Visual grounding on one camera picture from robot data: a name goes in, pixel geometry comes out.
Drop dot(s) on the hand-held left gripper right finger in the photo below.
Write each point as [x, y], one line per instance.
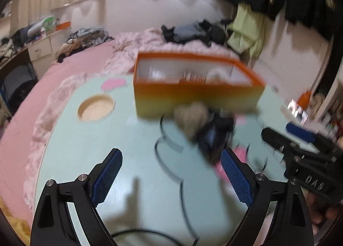
[237, 176]

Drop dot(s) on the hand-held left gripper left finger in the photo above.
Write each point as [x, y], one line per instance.
[107, 179]

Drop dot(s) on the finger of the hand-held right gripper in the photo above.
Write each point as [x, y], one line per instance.
[300, 132]
[276, 138]

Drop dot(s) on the orange cardboard box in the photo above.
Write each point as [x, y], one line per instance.
[187, 95]

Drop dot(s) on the person's right hand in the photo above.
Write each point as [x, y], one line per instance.
[327, 209]

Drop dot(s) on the pink cloth item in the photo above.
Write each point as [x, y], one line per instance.
[239, 152]

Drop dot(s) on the orange bottle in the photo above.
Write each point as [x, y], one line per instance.
[304, 100]

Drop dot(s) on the dark blue pouch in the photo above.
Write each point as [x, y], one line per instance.
[211, 138]

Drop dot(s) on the beige fluffy plush toy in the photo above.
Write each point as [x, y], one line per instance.
[191, 118]

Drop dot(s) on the pink bed cover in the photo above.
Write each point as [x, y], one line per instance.
[34, 101]

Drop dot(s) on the hanging light green garment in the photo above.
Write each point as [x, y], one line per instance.
[246, 28]

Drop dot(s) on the pile of black clothes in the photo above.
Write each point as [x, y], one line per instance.
[193, 33]

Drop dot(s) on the pile of patterned clothes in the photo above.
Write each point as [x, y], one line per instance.
[88, 35]

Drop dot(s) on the white drawer unit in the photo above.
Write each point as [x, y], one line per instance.
[40, 49]

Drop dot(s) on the orange and white strip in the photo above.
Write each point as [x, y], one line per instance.
[63, 25]

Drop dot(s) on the cluttered wooden desk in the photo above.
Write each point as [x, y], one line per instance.
[10, 47]

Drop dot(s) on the green and white bag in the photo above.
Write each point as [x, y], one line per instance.
[48, 23]

